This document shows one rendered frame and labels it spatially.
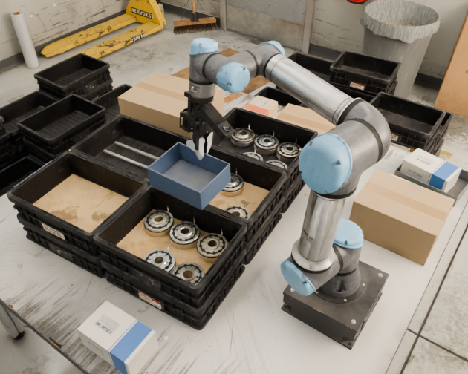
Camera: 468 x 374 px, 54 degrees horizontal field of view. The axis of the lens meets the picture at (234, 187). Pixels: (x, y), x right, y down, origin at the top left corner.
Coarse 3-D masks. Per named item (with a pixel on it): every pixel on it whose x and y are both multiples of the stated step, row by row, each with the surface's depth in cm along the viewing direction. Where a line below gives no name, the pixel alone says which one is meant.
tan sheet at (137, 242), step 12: (144, 228) 158; (132, 240) 154; (144, 240) 154; (156, 240) 154; (168, 240) 154; (132, 252) 150; (144, 252) 150; (180, 252) 150; (192, 252) 150; (204, 264) 146
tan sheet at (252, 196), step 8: (248, 184) 176; (248, 192) 172; (256, 192) 172; (264, 192) 172; (216, 200) 169; (224, 200) 169; (232, 200) 169; (240, 200) 169; (248, 200) 169; (256, 200) 169; (224, 208) 166; (248, 208) 166
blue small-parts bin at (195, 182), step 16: (176, 144) 143; (160, 160) 139; (176, 160) 146; (192, 160) 145; (208, 160) 140; (160, 176) 133; (176, 176) 142; (192, 176) 142; (208, 176) 141; (224, 176) 135; (176, 192) 133; (192, 192) 128; (208, 192) 130
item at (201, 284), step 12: (144, 192) 157; (132, 204) 153; (120, 216) 150; (228, 216) 149; (96, 240) 141; (120, 252) 137; (228, 252) 138; (144, 264) 134; (216, 264) 134; (168, 276) 130; (204, 276) 130; (192, 288) 127
